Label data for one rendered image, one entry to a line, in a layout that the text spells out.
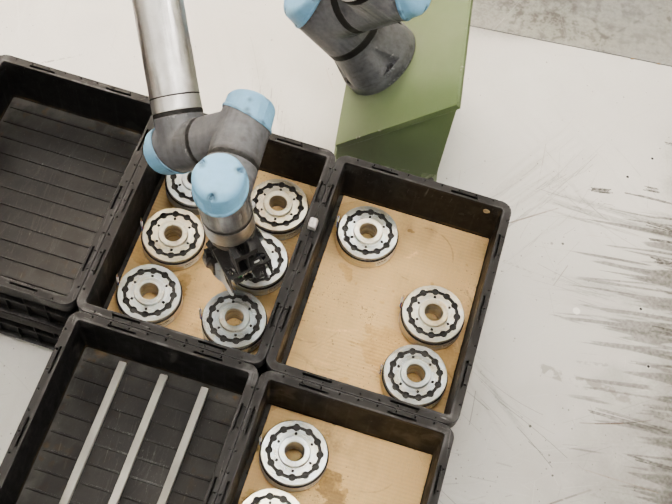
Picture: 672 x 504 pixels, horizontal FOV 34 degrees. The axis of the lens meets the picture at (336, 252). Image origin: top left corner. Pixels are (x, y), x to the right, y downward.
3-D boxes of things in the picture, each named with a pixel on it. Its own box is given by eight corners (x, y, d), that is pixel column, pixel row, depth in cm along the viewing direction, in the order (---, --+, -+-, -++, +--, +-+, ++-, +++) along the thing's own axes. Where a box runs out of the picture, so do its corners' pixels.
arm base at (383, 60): (356, 40, 210) (323, 9, 204) (420, 15, 201) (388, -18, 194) (343, 104, 203) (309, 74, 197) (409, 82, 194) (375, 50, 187)
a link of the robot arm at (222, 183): (255, 151, 147) (237, 207, 144) (262, 189, 157) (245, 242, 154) (199, 140, 148) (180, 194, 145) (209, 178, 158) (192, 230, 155)
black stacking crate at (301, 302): (333, 190, 192) (339, 155, 182) (497, 239, 190) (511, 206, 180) (262, 394, 174) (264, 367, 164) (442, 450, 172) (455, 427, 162)
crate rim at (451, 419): (337, 160, 184) (338, 152, 182) (510, 211, 182) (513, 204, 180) (262, 372, 165) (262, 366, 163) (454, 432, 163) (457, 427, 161)
